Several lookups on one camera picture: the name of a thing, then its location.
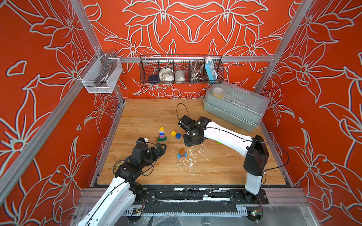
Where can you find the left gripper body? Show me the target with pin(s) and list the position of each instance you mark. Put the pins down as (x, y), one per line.
(152, 155)

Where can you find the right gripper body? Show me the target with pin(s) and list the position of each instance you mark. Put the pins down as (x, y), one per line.
(190, 141)

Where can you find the brown lego brick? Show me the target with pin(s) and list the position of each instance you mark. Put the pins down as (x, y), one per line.
(182, 151)

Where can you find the light blue long lego brick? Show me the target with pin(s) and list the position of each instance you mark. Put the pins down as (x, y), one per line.
(179, 156)

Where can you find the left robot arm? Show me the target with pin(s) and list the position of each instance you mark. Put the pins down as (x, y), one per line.
(123, 190)

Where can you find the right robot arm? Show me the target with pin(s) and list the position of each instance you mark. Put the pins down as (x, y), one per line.
(254, 149)

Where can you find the blue lego brick far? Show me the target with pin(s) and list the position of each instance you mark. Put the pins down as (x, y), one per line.
(178, 135)

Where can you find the yellow lego brick far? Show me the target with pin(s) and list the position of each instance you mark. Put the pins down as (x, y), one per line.
(173, 133)

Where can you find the tape roll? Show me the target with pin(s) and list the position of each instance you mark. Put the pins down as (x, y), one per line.
(116, 166)

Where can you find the grey lidded storage box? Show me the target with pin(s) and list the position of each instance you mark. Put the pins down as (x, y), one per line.
(236, 105)

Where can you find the white cloth in basket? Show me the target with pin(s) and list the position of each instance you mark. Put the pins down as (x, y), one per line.
(166, 75)

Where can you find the light blue box in basket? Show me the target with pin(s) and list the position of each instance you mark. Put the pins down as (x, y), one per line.
(210, 69)

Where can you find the clear plastic bin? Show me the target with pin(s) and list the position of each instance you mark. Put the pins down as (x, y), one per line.
(102, 73)

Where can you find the black wire basket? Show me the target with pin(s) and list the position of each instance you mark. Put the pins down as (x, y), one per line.
(188, 69)

